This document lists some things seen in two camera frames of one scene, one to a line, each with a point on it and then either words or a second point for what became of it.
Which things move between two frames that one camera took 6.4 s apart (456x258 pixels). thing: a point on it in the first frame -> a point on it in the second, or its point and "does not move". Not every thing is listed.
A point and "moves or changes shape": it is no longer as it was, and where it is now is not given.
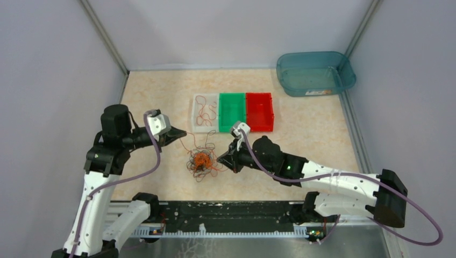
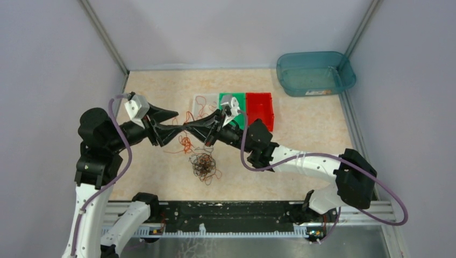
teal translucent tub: (314, 73) does not move
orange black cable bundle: (203, 162) moves or changes shape
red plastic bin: (259, 112) does not move
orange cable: (209, 108) does not move
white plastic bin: (206, 113) does not move
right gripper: (232, 159) -> (202, 129)
